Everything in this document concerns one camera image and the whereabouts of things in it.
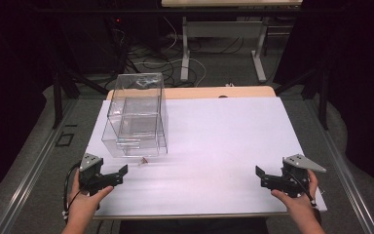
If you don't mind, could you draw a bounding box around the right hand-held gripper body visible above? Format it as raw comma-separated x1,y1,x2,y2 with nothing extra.
280,153,327,199

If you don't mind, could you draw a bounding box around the person's left hand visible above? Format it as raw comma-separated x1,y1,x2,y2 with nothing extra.
67,169,115,226

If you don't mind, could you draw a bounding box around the white metal desk frame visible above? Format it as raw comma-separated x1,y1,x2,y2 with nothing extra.
161,0,304,83

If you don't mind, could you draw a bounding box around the clear acrylic drawer box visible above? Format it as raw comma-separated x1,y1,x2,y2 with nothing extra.
101,72,169,159

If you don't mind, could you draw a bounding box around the white table sheet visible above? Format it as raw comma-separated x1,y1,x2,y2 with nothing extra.
85,97,328,217

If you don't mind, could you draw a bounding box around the aluminium floor rail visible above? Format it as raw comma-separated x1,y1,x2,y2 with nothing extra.
305,98,374,234
0,98,79,234

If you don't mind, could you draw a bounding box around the bundle of black floor cables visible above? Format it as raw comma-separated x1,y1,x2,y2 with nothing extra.
108,18,189,90

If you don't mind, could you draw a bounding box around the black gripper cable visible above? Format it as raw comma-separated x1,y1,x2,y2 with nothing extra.
288,174,318,208
62,161,83,222

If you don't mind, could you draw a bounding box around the person's right hand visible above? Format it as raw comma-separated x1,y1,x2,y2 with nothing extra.
270,169,319,225

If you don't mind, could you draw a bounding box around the wooden table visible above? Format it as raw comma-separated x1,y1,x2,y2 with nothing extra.
105,85,278,101

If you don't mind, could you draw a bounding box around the white floor cable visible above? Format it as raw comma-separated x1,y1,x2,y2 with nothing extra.
132,16,207,88

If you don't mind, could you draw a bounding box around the black metal stand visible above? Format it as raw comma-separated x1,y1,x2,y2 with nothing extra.
273,62,331,132
52,62,109,130

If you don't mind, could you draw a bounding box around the person's dark clothing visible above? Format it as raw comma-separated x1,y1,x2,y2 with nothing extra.
119,216,270,234

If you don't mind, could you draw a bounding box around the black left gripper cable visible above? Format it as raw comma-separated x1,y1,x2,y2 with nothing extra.
62,161,83,222

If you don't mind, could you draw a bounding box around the dark curtain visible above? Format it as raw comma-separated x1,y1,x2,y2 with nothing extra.
0,0,57,209
274,0,374,193

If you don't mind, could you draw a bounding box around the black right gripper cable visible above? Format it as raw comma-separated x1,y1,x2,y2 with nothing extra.
288,174,318,208

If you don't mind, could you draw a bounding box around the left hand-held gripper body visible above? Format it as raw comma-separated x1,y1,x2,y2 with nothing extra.
78,152,105,197

